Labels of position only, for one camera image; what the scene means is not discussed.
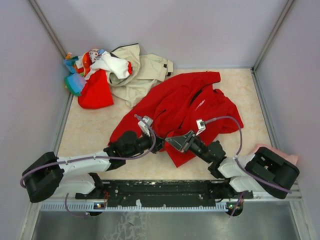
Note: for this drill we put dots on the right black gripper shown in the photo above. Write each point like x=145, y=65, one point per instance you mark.
x=181, y=142

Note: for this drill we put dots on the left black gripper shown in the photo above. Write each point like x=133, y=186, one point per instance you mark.
x=159, y=145

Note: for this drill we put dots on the red zip jacket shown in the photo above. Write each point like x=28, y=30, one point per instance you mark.
x=176, y=104

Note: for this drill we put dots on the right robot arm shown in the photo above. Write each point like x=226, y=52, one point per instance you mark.
x=261, y=171

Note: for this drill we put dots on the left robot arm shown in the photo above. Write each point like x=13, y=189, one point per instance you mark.
x=51, y=176

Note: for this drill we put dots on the beige jacket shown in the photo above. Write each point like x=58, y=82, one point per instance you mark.
x=148, y=70

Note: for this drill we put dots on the red cloth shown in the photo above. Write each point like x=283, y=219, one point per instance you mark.
x=96, y=93

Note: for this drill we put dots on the white printed shirt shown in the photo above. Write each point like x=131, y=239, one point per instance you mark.
x=99, y=59

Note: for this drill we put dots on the colourful striped cloth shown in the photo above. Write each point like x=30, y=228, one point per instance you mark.
x=75, y=81

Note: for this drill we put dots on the pink cloth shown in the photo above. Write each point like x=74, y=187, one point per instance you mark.
x=293, y=159

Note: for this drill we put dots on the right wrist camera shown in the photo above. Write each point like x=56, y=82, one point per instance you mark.
x=201, y=125

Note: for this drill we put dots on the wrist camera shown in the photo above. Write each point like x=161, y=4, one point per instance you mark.
x=201, y=125
x=144, y=124

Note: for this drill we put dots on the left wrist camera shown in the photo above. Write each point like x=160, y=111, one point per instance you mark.
x=144, y=124

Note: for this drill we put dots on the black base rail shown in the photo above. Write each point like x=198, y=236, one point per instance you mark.
x=160, y=193

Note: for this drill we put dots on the aluminium frame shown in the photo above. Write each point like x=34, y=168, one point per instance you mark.
x=302, y=224

